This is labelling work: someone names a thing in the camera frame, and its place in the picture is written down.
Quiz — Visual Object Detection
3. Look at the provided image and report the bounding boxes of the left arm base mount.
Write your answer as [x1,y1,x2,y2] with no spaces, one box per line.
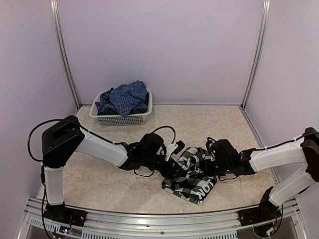
[41,194,88,227]

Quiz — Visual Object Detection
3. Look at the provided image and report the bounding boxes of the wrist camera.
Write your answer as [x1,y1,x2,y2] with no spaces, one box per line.
[205,137,217,161]
[165,140,185,161]

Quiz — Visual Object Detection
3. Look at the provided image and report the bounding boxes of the white plastic basket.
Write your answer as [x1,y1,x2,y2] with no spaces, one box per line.
[89,90,153,126]

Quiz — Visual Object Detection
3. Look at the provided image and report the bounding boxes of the right aluminium frame post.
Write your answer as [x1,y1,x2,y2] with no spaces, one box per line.
[241,0,271,111]

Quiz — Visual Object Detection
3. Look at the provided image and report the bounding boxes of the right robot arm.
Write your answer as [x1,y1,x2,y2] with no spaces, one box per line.
[200,127,319,221]

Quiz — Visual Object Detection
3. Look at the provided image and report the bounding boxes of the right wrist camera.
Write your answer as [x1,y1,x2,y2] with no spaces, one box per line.
[205,137,217,161]

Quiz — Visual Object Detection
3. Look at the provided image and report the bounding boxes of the front aluminium rail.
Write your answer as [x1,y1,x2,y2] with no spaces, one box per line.
[23,203,304,239]

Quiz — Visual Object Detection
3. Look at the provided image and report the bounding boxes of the blue checkered shirt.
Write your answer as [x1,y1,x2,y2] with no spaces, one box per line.
[95,80,149,117]

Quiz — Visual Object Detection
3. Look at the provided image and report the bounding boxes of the aluminium frame post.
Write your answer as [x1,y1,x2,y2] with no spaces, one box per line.
[241,0,271,111]
[49,0,82,111]

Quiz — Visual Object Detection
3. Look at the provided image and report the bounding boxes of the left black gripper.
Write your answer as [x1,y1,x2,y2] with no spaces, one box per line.
[143,154,187,180]

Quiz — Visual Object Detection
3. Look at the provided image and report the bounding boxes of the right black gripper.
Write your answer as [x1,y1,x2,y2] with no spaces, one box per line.
[201,159,233,176]

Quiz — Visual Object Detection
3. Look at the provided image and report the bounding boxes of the left aluminium frame post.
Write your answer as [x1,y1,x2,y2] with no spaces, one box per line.
[49,0,82,111]

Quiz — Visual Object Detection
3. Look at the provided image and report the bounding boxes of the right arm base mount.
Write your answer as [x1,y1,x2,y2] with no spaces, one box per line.
[238,186,282,226]

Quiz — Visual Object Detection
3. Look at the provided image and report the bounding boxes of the black white plaid shirt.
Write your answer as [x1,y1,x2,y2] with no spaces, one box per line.
[161,147,217,205]

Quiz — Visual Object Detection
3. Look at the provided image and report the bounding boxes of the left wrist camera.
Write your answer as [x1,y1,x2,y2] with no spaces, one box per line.
[165,140,185,161]

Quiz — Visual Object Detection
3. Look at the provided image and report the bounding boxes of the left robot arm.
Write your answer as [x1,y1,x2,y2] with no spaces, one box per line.
[27,115,184,222]

